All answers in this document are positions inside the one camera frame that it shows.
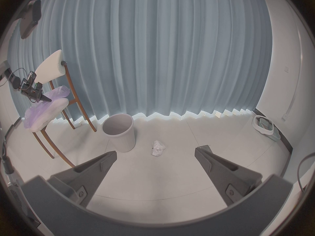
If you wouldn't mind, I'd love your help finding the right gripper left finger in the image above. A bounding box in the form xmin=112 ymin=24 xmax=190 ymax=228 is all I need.
xmin=47 ymin=151 xmax=117 ymax=208

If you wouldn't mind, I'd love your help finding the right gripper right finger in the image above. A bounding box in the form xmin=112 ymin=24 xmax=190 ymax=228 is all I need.
xmin=194 ymin=147 xmax=263 ymax=206

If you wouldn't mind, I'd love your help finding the purple plastic bag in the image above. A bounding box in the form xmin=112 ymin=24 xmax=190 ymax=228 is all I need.
xmin=23 ymin=85 xmax=72 ymax=130

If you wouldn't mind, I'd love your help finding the white trash bin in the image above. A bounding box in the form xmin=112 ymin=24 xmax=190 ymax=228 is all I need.
xmin=102 ymin=114 xmax=136 ymax=153

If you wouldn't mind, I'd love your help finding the wooden chair with white cushions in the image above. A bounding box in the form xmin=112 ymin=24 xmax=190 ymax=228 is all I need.
xmin=23 ymin=49 xmax=97 ymax=168

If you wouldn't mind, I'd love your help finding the pale green plastic basin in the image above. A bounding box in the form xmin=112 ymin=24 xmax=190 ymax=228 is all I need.
xmin=252 ymin=115 xmax=281 ymax=141

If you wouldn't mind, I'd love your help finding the crumpled white plastic wrapper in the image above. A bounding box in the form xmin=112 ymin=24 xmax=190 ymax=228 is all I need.
xmin=151 ymin=140 xmax=166 ymax=157

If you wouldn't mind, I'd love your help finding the pale blue curtain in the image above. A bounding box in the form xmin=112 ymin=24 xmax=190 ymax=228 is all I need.
xmin=7 ymin=0 xmax=272 ymax=127

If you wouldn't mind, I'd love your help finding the black cable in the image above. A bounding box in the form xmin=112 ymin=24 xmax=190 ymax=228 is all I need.
xmin=297 ymin=154 xmax=315 ymax=194

